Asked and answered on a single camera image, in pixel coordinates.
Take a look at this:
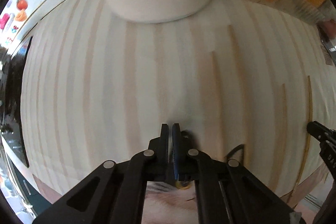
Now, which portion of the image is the light wooden chopstick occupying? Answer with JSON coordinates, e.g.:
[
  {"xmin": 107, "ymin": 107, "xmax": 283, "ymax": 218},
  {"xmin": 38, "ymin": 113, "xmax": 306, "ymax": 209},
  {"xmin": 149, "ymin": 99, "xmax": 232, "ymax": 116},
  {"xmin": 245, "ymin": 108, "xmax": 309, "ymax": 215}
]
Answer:
[
  {"xmin": 287, "ymin": 76, "xmax": 313, "ymax": 205},
  {"xmin": 211, "ymin": 51, "xmax": 227, "ymax": 161},
  {"xmin": 228, "ymin": 24, "xmax": 253, "ymax": 166},
  {"xmin": 269, "ymin": 84, "xmax": 288, "ymax": 191}
]

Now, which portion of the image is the black stove top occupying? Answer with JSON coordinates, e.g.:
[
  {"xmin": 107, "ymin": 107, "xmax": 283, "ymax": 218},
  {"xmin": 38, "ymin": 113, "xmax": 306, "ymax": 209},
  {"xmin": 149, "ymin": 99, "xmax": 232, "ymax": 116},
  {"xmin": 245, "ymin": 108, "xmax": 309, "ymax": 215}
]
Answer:
[{"xmin": 3, "ymin": 36, "xmax": 33, "ymax": 167}]

